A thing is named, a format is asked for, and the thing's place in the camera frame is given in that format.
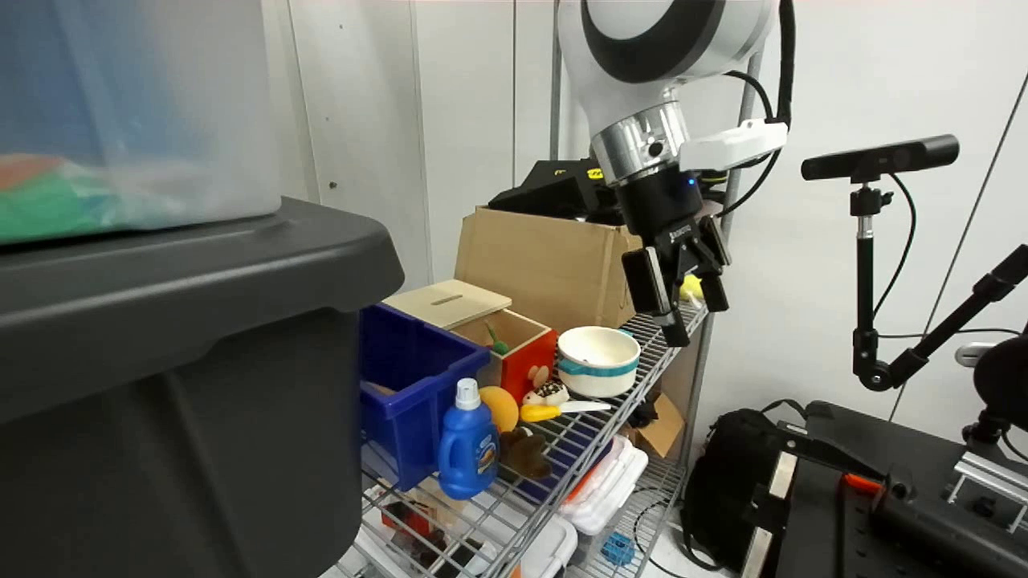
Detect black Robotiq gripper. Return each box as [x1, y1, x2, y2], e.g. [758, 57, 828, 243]
[613, 167, 736, 349]

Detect white dish with teal band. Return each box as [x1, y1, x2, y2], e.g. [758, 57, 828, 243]
[553, 324, 647, 404]

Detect dark brown plush bear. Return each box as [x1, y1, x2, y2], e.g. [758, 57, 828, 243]
[498, 426, 559, 488]

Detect yellow toy maraca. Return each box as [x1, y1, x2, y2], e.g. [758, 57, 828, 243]
[677, 269, 711, 310]

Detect large cardboard box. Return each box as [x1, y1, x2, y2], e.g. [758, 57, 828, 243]
[453, 205, 652, 335]

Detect black bag with yellow sticker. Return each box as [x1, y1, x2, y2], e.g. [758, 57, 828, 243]
[485, 158, 626, 227]

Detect loose cardboard flap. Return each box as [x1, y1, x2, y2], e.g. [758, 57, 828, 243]
[626, 388, 691, 462]

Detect white plastic knife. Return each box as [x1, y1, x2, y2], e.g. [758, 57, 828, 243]
[556, 396, 616, 421]

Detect yellow giraffe toy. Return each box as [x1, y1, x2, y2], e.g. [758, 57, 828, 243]
[519, 385, 572, 426]

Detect green toy block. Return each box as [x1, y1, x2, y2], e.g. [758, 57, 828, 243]
[483, 316, 515, 359]

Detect black backpack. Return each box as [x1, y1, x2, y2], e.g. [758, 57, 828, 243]
[677, 404, 822, 578]

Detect yellow orange ball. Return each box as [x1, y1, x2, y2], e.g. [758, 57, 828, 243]
[478, 382, 525, 437]

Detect white plastic container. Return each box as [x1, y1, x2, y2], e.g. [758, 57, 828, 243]
[559, 434, 657, 540]
[512, 511, 582, 578]

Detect wooden box with red drawer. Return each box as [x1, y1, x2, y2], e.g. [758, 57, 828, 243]
[380, 277, 564, 409]

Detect blue detergent bottle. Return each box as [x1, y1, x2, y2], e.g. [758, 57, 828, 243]
[435, 376, 505, 504]

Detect blue tape roll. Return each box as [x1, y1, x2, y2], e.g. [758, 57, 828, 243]
[599, 529, 643, 567]

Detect blue plastic bin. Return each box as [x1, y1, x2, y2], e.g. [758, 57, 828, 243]
[357, 300, 498, 493]

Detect black flat platform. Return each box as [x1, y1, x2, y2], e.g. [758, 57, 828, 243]
[766, 399, 1028, 578]

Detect dark grey storage tote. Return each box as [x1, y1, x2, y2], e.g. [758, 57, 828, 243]
[0, 194, 409, 578]

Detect clear plastic storage bin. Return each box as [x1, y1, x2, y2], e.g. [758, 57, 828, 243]
[0, 0, 285, 249]

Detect metal wire shelf rack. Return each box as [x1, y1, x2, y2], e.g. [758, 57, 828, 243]
[317, 0, 779, 578]

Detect black camera stand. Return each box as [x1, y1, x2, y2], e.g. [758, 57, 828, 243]
[848, 175, 1028, 396]

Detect black bar camera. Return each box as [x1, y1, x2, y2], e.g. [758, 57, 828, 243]
[798, 131, 963, 183]

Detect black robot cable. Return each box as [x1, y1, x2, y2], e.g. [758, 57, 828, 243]
[720, 0, 802, 220]

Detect red handled tool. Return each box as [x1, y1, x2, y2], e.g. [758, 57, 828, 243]
[837, 464, 892, 504]

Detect black round mount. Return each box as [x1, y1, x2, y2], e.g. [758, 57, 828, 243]
[962, 326, 1028, 448]

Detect silver aluminium rail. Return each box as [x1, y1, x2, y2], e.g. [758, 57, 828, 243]
[946, 447, 1028, 511]

